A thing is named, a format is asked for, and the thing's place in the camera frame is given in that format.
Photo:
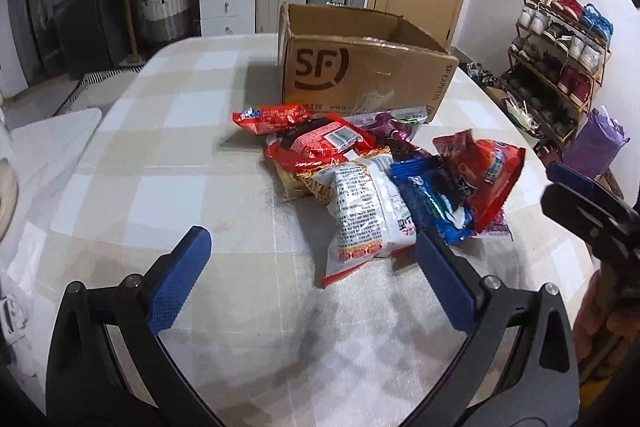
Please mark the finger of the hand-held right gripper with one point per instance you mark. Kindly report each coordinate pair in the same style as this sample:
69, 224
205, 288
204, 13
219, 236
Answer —
565, 207
567, 173

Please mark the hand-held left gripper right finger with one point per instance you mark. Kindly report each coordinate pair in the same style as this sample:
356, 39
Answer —
445, 282

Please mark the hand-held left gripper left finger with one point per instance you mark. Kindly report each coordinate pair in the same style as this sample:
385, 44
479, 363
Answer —
180, 279

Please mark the red cookie packet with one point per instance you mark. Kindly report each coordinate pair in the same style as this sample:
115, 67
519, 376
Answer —
492, 177

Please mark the purple white snack packet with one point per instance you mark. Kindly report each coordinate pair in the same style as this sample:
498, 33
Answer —
385, 124

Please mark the brown cardboard box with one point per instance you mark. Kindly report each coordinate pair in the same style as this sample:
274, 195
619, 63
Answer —
360, 72

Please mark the person's right hand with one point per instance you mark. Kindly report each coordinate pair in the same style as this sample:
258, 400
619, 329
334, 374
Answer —
589, 317

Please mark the purple bag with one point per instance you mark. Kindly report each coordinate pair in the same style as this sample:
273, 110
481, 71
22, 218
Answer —
597, 142

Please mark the wooden shoe rack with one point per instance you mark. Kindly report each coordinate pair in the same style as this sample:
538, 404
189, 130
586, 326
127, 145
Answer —
585, 107

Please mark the pink snack packet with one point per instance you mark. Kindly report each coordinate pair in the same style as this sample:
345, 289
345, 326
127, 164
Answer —
495, 232

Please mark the blue cookie packet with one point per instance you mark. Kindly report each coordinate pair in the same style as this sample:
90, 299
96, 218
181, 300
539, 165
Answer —
430, 202

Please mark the loose sneakers group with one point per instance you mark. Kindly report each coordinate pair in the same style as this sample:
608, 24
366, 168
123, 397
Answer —
480, 76

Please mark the shelved shoes collection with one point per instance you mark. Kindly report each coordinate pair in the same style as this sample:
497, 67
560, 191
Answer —
565, 42

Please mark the yellow noodle packet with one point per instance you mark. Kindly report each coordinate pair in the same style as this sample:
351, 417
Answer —
300, 179

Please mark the small red snack packet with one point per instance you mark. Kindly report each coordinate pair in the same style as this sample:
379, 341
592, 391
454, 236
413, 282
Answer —
270, 119

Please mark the red noodle packet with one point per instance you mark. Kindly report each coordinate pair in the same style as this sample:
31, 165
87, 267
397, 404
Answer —
320, 142

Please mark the white flat panel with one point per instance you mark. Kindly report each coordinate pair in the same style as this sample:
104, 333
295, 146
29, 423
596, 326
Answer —
50, 142

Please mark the round beige object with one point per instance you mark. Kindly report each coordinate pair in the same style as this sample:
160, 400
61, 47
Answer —
6, 199

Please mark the black white patterned rug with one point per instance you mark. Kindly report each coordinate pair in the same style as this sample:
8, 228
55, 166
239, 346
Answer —
100, 81

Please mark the woven laundry basket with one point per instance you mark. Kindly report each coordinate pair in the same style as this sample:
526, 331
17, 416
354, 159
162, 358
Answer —
162, 14

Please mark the white drawer cabinet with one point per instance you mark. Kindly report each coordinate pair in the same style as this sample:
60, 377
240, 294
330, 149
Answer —
225, 2

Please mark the grey fridge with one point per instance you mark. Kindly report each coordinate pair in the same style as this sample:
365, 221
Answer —
65, 17

